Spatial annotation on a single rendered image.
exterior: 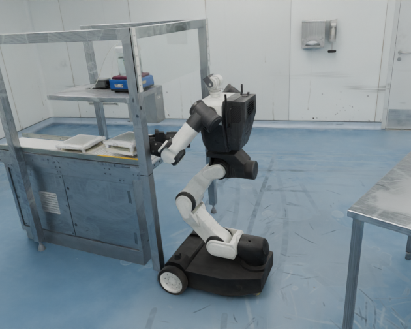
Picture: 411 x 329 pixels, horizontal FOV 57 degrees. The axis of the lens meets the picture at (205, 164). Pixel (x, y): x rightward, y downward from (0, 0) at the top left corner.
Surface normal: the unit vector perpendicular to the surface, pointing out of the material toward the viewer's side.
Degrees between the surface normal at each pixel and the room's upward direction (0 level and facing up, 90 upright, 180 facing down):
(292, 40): 90
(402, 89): 90
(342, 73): 90
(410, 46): 90
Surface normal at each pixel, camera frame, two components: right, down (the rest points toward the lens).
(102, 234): -0.40, 0.37
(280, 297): -0.06, -0.92
